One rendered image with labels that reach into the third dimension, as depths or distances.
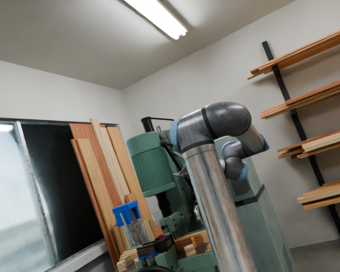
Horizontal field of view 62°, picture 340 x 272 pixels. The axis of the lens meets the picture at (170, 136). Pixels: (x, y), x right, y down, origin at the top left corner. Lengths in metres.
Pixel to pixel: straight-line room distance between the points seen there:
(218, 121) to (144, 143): 0.60
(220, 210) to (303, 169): 2.82
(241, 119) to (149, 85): 3.27
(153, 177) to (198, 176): 0.55
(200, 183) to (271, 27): 3.13
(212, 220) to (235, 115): 0.33
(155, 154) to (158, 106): 2.65
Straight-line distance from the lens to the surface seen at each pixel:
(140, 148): 1.43
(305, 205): 3.23
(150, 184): 1.42
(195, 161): 0.91
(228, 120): 0.92
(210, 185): 0.89
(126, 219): 2.35
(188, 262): 1.37
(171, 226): 1.46
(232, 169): 1.39
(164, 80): 4.05
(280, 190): 3.69
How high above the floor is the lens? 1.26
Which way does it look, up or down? 8 degrees up
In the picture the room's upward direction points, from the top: 19 degrees counter-clockwise
